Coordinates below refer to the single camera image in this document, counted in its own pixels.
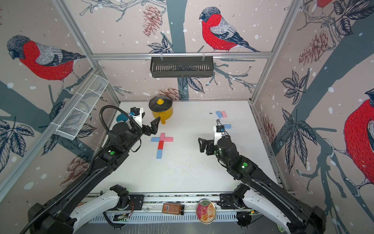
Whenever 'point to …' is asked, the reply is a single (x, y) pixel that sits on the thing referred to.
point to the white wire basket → (69, 126)
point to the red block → (160, 145)
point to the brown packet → (175, 208)
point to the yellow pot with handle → (163, 115)
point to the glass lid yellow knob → (160, 101)
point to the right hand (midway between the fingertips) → (206, 136)
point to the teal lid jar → (121, 118)
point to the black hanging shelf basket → (181, 67)
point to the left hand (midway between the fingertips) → (153, 112)
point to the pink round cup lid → (206, 211)
